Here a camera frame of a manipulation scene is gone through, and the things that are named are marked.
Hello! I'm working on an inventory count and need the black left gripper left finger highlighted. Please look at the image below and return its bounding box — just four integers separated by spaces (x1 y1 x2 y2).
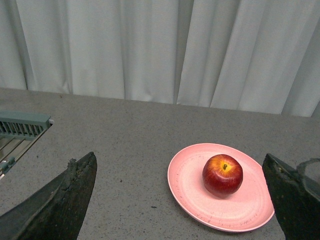
0 152 98 240

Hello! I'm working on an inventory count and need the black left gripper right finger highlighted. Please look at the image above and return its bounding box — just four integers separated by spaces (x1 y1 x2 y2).
262 153 320 240

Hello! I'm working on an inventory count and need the red apple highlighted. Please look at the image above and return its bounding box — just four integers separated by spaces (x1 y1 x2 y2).
202 154 244 197

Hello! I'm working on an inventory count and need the pink bowl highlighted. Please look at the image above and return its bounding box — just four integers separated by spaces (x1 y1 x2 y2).
297 158 320 201

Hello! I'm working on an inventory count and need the pink plate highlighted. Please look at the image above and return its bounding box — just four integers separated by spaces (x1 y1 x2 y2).
167 143 275 233

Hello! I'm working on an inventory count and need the green metal dish rack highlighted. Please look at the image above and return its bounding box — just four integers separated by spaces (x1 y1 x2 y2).
0 110 54 178

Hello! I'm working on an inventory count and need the white curtain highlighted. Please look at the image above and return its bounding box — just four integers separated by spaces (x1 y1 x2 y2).
0 0 320 118

